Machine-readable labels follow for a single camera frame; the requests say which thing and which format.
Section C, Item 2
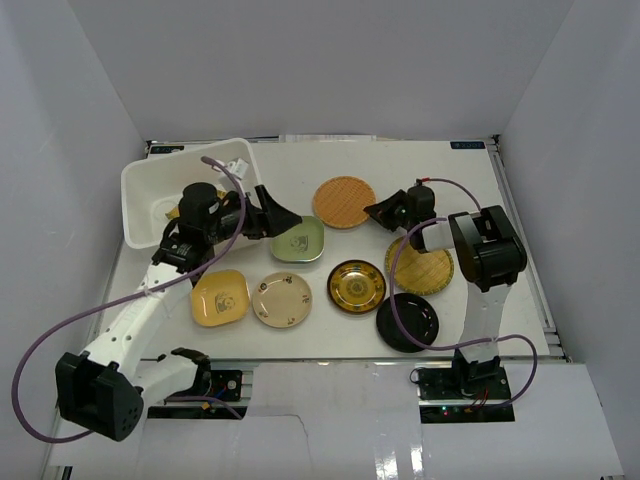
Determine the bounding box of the round orange woven plate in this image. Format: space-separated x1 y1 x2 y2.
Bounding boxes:
312 176 376 229

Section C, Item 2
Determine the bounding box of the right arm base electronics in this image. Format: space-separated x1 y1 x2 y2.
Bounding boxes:
409 366 516 425

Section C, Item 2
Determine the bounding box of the yellow ornate round plate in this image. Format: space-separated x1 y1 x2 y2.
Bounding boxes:
327 260 387 315

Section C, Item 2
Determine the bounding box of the yellow square panda dish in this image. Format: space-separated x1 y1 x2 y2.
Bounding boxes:
191 269 250 328

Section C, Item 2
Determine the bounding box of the green square panda dish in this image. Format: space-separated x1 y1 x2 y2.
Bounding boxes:
270 216 325 263

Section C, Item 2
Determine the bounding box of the white plastic bin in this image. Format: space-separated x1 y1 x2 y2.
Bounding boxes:
121 138 262 250

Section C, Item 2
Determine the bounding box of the square green-rimmed bamboo tray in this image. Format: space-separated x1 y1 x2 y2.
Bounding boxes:
165 184 239 223

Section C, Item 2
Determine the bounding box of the beige round patterned plate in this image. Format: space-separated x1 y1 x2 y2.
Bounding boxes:
252 272 313 329

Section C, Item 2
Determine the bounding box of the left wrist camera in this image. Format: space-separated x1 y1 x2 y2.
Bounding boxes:
222 157 250 180

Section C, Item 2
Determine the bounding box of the round green-rimmed bamboo plate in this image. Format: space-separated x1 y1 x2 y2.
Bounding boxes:
393 245 454 296

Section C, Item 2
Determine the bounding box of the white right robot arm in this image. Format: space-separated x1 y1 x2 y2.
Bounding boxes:
363 180 528 399

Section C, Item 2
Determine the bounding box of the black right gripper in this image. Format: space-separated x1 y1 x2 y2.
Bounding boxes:
367 190 416 232

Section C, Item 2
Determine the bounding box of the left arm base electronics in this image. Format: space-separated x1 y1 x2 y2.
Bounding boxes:
159 347 246 420

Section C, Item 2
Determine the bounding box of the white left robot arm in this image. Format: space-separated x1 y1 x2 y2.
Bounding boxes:
55 182 302 441

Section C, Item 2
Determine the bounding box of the black round plate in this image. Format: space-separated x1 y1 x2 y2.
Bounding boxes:
376 293 440 353

